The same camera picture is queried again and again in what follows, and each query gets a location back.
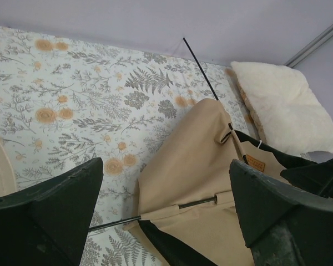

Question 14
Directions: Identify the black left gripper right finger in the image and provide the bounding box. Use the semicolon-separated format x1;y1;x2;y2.
230;160;333;265

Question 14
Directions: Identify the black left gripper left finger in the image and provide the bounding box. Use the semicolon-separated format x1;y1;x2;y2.
0;158;103;265

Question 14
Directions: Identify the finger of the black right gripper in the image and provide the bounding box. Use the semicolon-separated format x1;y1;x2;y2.
280;158;333;199

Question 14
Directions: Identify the black tent pole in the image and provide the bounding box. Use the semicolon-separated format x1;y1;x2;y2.
88;195;217;232
183;37;249;165

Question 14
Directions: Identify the beige fabric pet tent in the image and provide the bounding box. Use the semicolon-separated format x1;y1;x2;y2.
126;99;284;265

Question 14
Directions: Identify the white fluffy pillow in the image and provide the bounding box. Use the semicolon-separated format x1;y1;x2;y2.
231;61;333;155

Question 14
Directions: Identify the floral patterned mat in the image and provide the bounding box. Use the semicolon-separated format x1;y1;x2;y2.
0;24;260;266

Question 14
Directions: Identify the aluminium frame post right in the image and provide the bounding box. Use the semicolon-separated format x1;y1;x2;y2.
285;24;333;68

